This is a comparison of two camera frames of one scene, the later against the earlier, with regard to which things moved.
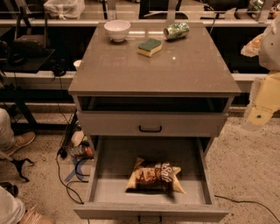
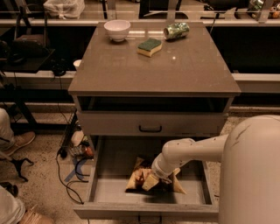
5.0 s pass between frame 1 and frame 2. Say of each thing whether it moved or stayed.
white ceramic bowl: stayed
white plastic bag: stayed
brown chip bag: stayed
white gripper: moved
